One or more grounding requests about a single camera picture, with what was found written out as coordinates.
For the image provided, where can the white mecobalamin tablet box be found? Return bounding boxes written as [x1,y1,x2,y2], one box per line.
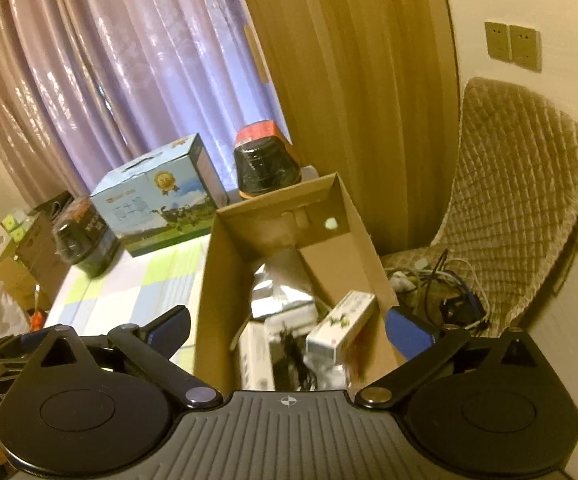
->
[238,322,275,391]

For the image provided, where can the clear plastic bag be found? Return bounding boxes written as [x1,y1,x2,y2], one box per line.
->
[304,356,350,390]

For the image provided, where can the black cable bundle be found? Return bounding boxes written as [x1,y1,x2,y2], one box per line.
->
[278,326,319,392]

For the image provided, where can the white ointment box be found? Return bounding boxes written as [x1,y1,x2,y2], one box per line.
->
[305,290,376,364]

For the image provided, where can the silver foil pouch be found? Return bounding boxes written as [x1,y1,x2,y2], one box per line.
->
[249,248,315,321]

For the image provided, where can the white square plastic container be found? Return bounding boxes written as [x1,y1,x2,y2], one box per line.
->
[263,304,318,341]

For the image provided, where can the silver bag on floor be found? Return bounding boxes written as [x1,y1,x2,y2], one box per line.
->
[0,281,31,338]

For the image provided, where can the cardboard boxes beside table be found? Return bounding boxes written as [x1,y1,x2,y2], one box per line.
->
[0,191,73,311]

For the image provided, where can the left black wrapped bowl stack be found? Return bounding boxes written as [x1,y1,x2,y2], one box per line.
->
[53,197,120,278]

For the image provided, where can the black wrapped bowl stack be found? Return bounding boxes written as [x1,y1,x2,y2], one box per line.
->
[234,120,302,200]
[53,197,120,278]

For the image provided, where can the blue milk carton box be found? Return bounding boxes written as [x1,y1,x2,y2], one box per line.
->
[91,133,228,257]

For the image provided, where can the quilted brown chair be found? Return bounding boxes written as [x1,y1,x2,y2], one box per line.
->
[381,77,578,336]

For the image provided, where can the open cardboard box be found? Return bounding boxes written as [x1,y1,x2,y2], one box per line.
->
[193,174,404,394]

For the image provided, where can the right black wrapped bowl stack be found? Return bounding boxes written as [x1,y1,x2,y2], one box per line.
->
[234,120,302,200]

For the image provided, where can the purple curtain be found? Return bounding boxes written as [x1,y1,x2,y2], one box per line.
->
[0,0,283,205]

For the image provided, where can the wooden door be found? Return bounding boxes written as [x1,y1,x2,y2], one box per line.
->
[245,0,460,255]

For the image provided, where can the cables on chair seat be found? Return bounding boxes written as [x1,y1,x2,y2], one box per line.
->
[387,248,493,334]

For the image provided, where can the double wall socket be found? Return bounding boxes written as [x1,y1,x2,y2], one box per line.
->
[484,22,543,73]

